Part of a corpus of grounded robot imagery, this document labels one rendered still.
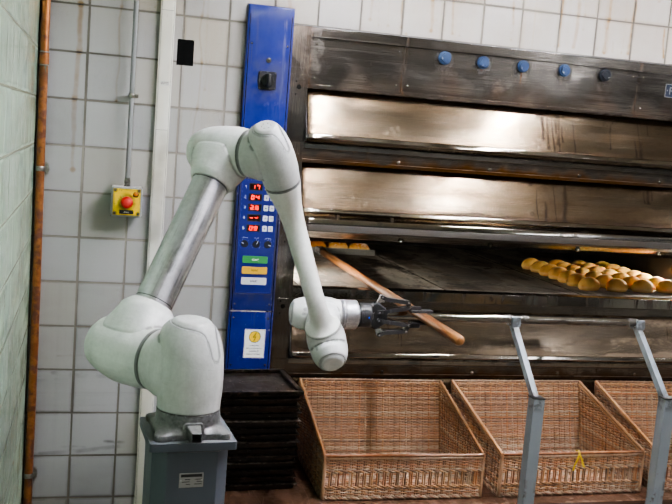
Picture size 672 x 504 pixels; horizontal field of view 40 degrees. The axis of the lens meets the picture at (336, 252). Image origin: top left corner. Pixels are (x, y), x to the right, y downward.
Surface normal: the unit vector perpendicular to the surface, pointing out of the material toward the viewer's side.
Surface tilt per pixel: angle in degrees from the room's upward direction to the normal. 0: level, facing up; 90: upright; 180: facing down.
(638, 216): 70
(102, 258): 90
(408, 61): 90
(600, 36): 90
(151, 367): 87
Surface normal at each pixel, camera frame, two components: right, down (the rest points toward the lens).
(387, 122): 0.26, -0.20
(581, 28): 0.25, 0.14
